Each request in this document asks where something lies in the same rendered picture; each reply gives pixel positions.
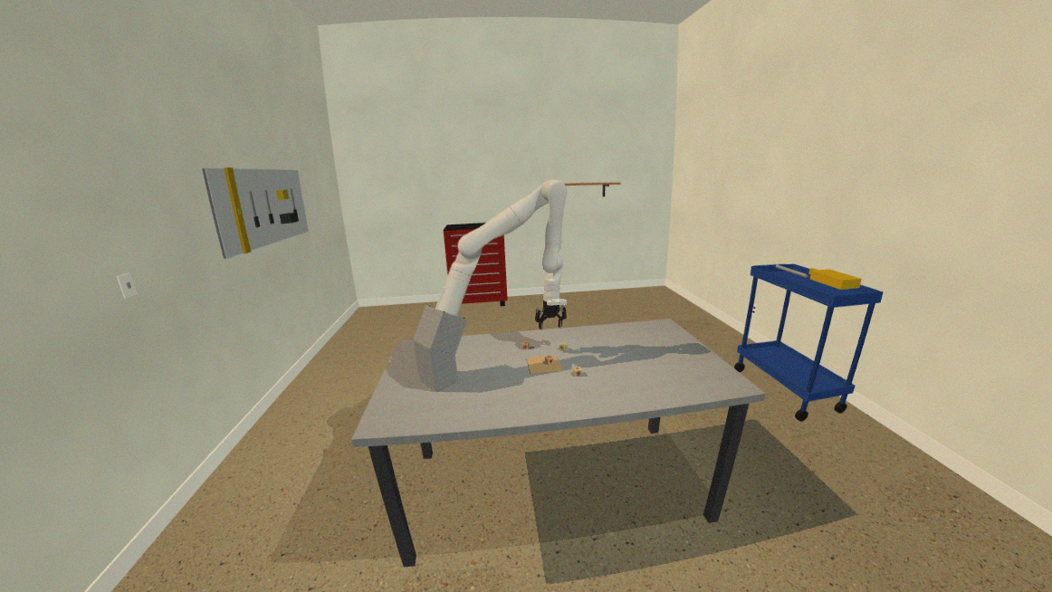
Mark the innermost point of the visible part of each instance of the tan flat mat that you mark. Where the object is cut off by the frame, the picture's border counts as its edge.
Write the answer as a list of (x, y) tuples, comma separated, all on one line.
[(538, 365)]

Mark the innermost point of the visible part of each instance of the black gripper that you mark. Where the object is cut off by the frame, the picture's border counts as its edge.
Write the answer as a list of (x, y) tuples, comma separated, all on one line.
[(550, 312)]

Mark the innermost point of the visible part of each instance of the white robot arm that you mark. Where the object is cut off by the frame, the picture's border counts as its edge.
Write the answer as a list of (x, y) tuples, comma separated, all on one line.
[(470, 245)]

